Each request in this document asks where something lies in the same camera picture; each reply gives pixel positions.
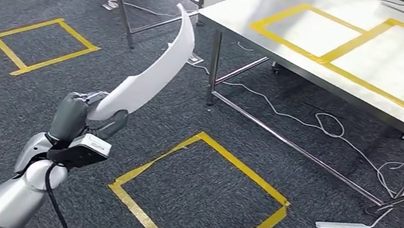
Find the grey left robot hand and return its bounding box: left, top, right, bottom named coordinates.
left=46, top=82, right=133, bottom=155

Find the white curved car body part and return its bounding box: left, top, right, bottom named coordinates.
left=86, top=0, right=202, bottom=136

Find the stainless steel workbench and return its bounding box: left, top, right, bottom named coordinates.
left=170, top=0, right=404, bottom=221

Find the white desk with steel legs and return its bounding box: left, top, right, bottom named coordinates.
left=0, top=0, right=254, bottom=70

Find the floor socket plate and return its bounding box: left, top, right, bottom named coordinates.
left=187, top=53, right=205, bottom=67

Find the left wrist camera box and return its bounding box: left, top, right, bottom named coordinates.
left=45, top=127, right=114, bottom=175

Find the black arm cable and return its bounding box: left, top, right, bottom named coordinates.
left=36, top=161, right=84, bottom=228

